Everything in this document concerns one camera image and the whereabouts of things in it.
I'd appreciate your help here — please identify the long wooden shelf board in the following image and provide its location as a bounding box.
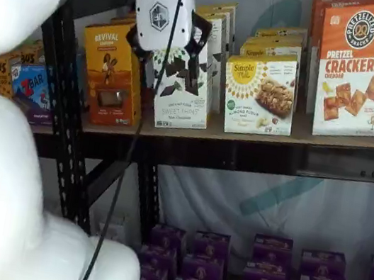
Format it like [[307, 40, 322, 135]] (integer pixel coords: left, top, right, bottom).
[[79, 75, 374, 181]]

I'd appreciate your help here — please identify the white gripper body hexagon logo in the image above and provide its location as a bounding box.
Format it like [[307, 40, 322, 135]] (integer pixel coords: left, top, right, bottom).
[[125, 0, 199, 59]]

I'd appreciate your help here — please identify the white tarp backdrop teal logo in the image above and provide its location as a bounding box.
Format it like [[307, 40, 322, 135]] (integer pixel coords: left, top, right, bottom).
[[137, 0, 374, 280]]

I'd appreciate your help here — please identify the black metal shelf rack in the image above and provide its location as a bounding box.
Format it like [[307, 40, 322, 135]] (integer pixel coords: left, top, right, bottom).
[[9, 0, 374, 280]]

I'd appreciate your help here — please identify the plain orange snack box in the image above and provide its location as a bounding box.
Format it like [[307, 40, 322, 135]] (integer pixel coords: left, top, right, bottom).
[[109, 9, 139, 32]]

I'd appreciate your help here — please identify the white Sweet Thins box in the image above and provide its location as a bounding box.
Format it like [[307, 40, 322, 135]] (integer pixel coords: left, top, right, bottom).
[[140, 35, 222, 137]]

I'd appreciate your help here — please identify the orange Pretzel Crackers box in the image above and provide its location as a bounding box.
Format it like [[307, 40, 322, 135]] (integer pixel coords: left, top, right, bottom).
[[304, 0, 374, 146], [293, 0, 335, 117]]

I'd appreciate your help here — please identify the orange Revival snack box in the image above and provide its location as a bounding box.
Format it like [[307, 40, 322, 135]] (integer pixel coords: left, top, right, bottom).
[[69, 16, 157, 133]]

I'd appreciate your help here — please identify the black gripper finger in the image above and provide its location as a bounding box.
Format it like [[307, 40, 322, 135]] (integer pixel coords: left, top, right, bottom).
[[118, 25, 169, 90], [178, 9, 216, 92]]

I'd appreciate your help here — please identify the short wooden shelf board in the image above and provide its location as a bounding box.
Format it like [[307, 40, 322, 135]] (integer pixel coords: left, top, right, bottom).
[[28, 119, 57, 137]]

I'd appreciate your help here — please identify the white yellow almond bars box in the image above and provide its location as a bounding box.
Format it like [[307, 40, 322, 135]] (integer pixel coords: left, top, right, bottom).
[[253, 19, 310, 48], [215, 44, 305, 144], [237, 33, 306, 69]]

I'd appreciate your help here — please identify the white Simple Mills thins box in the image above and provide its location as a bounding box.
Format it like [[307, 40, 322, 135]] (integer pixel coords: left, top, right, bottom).
[[188, 12, 236, 117], [189, 0, 243, 56]]

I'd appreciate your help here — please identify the blue ZBar box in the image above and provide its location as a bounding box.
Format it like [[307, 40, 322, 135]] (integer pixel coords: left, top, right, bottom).
[[2, 59, 62, 127]]

